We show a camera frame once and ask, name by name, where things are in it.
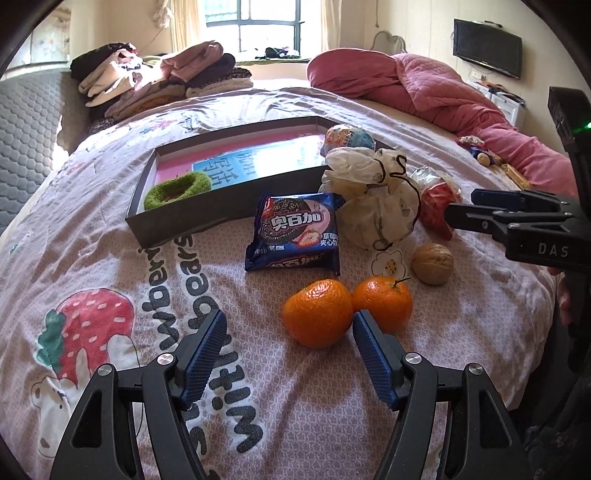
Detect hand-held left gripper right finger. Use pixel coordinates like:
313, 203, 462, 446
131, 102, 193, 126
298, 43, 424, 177
352, 309, 539, 480

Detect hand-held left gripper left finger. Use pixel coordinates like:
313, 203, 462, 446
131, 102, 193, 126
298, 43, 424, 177
50, 308, 229, 480

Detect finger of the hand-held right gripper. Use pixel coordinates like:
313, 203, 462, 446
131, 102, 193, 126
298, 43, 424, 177
471, 188, 578, 215
444, 202, 522, 245

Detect mandarin orange with stem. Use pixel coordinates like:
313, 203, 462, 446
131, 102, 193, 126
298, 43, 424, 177
352, 276, 414, 335

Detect walnut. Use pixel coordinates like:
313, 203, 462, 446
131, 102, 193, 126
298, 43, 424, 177
411, 243, 454, 286

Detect dark grey shallow box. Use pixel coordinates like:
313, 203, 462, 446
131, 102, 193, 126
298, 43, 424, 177
126, 115, 398, 250

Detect colourful toy egg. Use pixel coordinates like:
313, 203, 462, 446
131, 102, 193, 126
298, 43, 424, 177
325, 124, 376, 153

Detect person's right hand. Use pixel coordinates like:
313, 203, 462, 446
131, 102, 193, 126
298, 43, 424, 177
556, 272, 575, 325

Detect yellow packet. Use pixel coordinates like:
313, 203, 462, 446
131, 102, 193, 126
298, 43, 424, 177
501, 164, 532, 189

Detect colourful candy wrapper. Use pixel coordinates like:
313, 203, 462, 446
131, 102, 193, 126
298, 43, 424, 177
457, 135, 502, 166

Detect white storage drawers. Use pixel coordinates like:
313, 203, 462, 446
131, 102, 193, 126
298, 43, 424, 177
478, 80, 527, 127

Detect crumpled white plastic bag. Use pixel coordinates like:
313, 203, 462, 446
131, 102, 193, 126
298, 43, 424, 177
318, 147, 386, 197

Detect pink quilt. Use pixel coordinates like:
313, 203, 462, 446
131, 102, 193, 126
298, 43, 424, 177
307, 48, 575, 204

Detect blue cookie packet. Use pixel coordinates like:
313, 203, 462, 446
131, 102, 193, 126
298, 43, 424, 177
244, 191, 347, 278

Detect green fuzzy hair scrunchie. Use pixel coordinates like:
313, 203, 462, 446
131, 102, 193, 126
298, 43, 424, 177
143, 170, 212, 213

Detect printed strawberry bedsheet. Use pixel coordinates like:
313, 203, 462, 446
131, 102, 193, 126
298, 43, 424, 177
0, 85, 559, 480

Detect pink and blue book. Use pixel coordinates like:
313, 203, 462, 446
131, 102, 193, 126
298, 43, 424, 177
154, 134, 331, 204

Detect cream curtain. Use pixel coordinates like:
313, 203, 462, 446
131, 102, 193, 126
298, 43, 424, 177
171, 0, 206, 52
322, 0, 345, 26

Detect grey quilted headboard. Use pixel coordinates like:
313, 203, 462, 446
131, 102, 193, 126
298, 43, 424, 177
0, 69, 77, 236

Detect pile of folded clothes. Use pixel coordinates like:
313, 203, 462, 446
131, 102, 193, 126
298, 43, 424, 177
70, 41, 254, 123

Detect window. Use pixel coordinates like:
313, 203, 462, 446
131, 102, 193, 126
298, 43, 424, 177
203, 0, 305, 54

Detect white patterned panel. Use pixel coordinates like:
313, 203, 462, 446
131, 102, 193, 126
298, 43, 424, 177
25, 7, 72, 66

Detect floral drawstring pouch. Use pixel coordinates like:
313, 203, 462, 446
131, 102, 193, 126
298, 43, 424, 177
339, 150, 422, 252

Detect black wall television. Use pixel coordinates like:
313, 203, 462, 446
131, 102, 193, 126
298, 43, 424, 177
452, 18, 523, 80

